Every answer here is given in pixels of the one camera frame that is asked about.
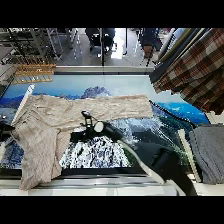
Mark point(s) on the brown clothes hanger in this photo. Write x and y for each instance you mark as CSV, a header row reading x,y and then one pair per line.
x,y
35,69

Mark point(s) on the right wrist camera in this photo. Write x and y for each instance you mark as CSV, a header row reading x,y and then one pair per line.
x,y
86,116

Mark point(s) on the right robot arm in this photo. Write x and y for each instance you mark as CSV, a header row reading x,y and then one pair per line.
x,y
156,160

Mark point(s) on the checked shirt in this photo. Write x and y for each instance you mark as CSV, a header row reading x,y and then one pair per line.
x,y
200,70

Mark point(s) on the grey garment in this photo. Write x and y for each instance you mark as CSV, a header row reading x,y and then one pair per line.
x,y
210,153

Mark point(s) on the beige trousers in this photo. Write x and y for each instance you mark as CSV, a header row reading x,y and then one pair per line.
x,y
40,133

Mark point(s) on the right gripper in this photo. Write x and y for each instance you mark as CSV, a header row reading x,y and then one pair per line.
x,y
87,133

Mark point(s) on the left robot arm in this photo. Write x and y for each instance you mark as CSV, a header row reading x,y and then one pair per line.
x,y
5,130

